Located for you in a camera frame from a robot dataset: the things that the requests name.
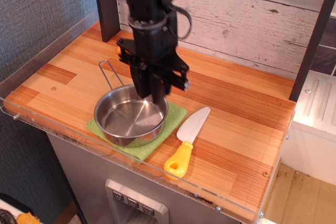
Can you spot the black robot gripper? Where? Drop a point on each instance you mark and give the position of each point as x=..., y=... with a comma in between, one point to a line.
x=151, y=56

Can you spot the stainless steel pot bowl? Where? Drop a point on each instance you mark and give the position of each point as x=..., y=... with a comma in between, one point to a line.
x=126, y=119

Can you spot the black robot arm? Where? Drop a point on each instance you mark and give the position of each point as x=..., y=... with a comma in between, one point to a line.
x=154, y=11

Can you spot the green cloth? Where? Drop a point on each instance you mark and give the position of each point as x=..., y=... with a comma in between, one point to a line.
x=175, y=116

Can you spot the orange toy croissant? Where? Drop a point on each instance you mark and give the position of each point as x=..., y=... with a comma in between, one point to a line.
x=119, y=50

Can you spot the grey toy fridge cabinet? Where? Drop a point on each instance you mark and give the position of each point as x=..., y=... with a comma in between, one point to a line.
x=87, y=170

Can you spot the clear acrylic front guard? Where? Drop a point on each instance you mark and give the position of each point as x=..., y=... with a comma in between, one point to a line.
x=218, y=203

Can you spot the clear acrylic guard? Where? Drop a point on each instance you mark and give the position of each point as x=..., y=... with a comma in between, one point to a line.
x=218, y=203
x=43, y=57

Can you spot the silver dispenser button panel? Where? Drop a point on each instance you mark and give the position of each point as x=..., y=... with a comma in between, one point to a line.
x=130, y=206

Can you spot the clear acrylic left guard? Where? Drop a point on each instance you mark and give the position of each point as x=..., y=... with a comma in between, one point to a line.
x=43, y=57

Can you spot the white toy sink unit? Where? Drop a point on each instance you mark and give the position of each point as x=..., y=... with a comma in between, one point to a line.
x=310, y=144

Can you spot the orange object bottom left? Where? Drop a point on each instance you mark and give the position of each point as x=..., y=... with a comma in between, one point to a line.
x=27, y=218

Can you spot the toy knife yellow handle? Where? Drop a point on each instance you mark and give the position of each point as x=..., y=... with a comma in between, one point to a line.
x=177, y=165

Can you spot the dark right shelf post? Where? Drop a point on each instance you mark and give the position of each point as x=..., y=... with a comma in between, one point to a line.
x=312, y=47

